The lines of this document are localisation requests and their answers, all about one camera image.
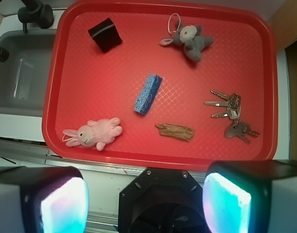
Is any pink plush bunny toy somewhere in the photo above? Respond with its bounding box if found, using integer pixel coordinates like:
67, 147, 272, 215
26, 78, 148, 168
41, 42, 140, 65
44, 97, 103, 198
62, 117, 123, 151

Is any black faucet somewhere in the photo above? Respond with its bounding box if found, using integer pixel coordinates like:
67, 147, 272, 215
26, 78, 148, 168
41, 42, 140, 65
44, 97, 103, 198
0, 0, 54, 62

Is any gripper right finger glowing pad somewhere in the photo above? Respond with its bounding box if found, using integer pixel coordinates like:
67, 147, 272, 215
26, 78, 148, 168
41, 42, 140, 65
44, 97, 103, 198
202, 160, 297, 233

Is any black box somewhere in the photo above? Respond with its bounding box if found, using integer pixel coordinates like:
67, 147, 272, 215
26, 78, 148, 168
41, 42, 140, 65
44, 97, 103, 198
88, 17, 122, 53

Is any grey sink basin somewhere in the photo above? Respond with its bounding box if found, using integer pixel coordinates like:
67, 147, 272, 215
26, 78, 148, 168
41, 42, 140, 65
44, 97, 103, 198
0, 29, 56, 117

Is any bunch of silver keys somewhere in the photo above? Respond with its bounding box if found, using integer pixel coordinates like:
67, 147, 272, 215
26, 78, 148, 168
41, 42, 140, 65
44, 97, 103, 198
204, 90, 261, 145

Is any brown wood piece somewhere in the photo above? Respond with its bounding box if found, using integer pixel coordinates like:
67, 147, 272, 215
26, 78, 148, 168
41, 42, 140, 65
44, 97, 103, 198
155, 123, 194, 142

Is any blue sponge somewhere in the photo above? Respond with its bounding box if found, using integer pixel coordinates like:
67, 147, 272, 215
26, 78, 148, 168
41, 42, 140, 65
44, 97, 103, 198
134, 74, 162, 115

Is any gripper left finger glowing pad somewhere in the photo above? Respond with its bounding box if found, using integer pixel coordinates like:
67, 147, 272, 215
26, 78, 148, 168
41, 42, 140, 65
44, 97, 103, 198
0, 166, 89, 233

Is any red plastic tray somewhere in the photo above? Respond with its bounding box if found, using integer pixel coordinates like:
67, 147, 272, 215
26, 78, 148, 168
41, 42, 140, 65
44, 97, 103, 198
42, 0, 278, 170

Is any grey plush mouse toy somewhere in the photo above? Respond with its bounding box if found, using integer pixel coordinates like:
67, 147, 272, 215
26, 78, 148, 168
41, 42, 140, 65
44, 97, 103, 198
159, 13, 214, 63

